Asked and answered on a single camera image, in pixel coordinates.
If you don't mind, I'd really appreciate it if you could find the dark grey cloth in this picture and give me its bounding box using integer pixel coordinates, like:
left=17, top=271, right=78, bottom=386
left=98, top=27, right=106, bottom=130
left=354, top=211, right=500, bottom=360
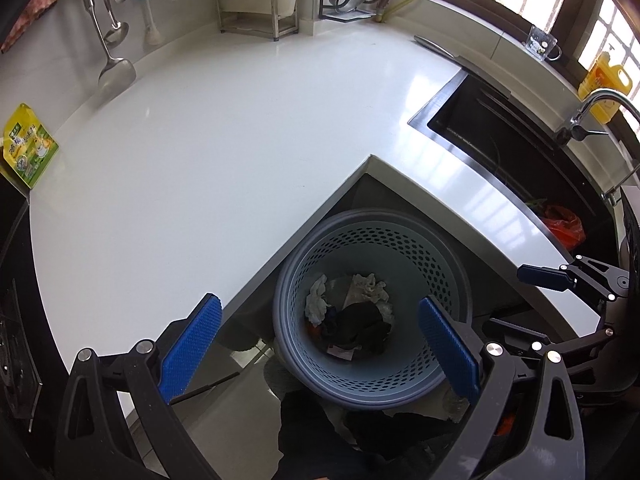
left=320, top=302, right=393, bottom=356

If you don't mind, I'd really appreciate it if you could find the pink dishcloth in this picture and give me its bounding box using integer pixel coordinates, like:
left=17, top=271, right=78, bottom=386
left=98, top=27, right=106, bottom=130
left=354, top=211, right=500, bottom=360
left=0, top=0, right=63, bottom=55

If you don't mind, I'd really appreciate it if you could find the red plastic bag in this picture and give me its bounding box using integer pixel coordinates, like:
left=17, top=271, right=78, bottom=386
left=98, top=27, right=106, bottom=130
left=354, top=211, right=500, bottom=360
left=542, top=204, right=586, bottom=250

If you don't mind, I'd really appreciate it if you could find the grey perforated waste basket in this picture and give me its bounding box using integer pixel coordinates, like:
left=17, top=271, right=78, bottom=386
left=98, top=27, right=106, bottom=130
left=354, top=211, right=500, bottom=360
left=272, top=210, right=473, bottom=412

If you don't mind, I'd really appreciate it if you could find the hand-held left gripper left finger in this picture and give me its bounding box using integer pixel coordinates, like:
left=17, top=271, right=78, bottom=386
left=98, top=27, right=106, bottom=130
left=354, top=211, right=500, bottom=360
left=52, top=292, right=223, bottom=480

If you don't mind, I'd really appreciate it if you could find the small white paper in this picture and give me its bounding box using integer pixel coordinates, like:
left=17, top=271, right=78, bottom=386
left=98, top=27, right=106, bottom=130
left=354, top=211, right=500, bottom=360
left=305, top=275, right=332, bottom=326

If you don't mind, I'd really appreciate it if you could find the steel ladle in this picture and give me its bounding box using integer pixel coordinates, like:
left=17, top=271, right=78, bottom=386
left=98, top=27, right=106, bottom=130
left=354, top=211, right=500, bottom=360
left=94, top=0, right=130, bottom=46

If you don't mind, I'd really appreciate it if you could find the yellow plastic bottle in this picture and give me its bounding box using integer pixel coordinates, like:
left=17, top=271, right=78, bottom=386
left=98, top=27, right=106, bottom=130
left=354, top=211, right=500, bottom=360
left=577, top=50, right=633, bottom=123

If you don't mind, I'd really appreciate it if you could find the steel faucet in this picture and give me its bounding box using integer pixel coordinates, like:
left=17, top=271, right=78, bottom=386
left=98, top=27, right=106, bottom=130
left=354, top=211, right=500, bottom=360
left=554, top=87, right=640, bottom=147

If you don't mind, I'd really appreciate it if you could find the black gas stove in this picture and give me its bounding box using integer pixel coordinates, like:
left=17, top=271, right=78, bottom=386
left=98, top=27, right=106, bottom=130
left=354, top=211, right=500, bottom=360
left=0, top=165, right=56, bottom=436

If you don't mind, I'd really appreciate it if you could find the steel cutting board stand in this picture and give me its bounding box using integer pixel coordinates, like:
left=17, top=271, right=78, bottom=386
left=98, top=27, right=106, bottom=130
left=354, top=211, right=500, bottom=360
left=215, top=0, right=300, bottom=42

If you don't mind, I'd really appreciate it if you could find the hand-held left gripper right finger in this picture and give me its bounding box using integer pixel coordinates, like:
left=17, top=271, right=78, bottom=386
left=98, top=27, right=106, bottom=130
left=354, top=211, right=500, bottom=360
left=417, top=295, right=587, bottom=480

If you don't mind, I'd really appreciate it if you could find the steel spatula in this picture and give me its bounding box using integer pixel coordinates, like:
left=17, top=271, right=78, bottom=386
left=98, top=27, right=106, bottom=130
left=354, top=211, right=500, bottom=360
left=77, top=0, right=137, bottom=92

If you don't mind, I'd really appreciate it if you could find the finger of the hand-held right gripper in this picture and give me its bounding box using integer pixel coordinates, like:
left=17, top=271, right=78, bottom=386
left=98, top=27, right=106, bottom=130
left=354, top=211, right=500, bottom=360
left=481, top=316, right=619, bottom=378
left=516, top=255, right=632, bottom=302

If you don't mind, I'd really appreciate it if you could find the yellow seasoning pouch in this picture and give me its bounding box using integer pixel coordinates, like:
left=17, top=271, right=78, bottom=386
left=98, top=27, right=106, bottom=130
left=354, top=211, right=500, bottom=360
left=1, top=103, right=60, bottom=190

